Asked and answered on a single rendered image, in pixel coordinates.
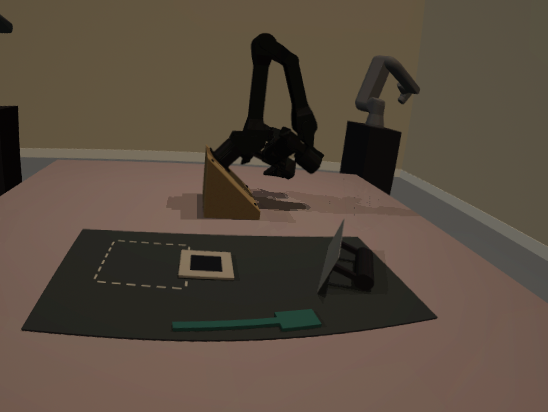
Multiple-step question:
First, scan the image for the beige square tile with black center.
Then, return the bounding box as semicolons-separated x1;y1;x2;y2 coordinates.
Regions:
178;250;234;280

